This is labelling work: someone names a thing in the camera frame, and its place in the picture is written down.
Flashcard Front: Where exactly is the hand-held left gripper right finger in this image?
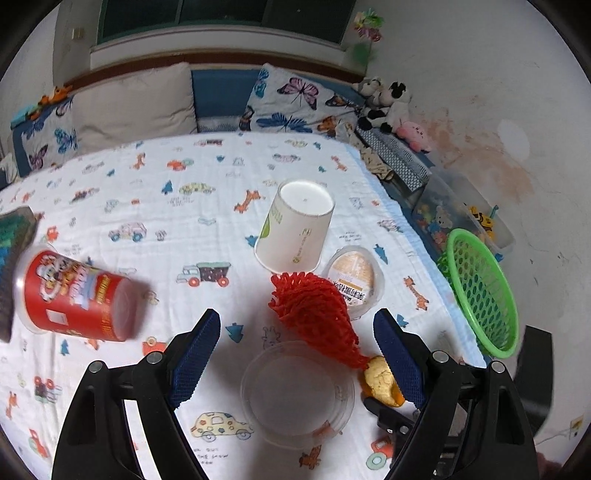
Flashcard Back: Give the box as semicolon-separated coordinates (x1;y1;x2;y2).
373;308;539;480

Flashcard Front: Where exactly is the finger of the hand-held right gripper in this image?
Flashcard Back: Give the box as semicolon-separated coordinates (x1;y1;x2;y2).
364;397;419;437

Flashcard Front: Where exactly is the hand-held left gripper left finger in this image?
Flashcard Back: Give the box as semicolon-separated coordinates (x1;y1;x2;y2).
52;308;221;480

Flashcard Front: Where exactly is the clear round plastic lid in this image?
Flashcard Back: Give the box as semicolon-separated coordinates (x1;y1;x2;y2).
240;340;356;449

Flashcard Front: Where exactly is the red foam fruit net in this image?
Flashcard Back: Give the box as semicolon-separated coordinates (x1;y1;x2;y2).
269;271;365;372

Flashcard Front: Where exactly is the small pudding cup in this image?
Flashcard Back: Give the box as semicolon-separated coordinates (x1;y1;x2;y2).
321;246;386;320

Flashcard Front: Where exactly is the green plastic basket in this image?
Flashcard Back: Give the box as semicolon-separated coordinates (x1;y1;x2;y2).
436;228;520;360

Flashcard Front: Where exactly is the red instant noodle cup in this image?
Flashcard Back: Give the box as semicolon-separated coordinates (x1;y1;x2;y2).
14;244;141;342

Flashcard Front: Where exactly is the white paper cup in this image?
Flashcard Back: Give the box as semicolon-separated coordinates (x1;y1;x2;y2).
254;180;335;273

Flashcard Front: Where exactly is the dark blurred object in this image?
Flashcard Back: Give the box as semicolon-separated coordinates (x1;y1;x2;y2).
517;325;555;425

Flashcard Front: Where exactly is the printed blanket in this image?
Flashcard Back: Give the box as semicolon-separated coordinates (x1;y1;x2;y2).
0;131;481;480

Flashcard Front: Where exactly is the yellow toy vehicle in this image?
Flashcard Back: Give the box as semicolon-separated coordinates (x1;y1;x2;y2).
468;205;499;241

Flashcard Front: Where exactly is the clear storage box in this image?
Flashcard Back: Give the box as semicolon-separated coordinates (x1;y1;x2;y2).
413;173;515;259

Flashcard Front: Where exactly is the beige patterned cloth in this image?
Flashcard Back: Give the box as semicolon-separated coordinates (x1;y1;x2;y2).
360;145;395;181

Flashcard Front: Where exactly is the grey patterned cloth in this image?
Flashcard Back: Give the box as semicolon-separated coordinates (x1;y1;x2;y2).
355;127;432;192

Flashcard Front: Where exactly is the pink plush toy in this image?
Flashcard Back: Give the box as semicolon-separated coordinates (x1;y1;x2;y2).
397;121;435;153

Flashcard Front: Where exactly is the black white cow plush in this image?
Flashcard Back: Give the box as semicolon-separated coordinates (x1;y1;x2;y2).
358;82;413;134

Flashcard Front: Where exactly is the blue cushion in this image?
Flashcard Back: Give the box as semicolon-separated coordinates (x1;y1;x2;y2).
191;69;264;134

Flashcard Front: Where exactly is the beige pillow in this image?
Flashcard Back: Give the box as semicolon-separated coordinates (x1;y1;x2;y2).
69;62;199;148

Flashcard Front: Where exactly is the small butterfly print pillow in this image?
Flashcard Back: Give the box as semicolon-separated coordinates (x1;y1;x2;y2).
11;95;79;174

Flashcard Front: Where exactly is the grey white plush toy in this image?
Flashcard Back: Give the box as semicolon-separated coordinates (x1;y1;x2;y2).
353;78;386;100

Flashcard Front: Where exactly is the large butterfly print pillow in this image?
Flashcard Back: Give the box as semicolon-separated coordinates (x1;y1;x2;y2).
238;64;365;139

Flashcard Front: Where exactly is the teal toy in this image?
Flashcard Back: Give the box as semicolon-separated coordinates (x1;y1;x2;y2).
11;104;44;127

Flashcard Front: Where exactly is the orange toy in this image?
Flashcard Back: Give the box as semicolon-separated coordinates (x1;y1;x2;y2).
39;85;75;107

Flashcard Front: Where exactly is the hanging colourful decoration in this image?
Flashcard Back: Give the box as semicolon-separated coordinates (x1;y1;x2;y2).
351;8;386;63

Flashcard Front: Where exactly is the window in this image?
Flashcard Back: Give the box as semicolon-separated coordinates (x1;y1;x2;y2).
90;0;356;51

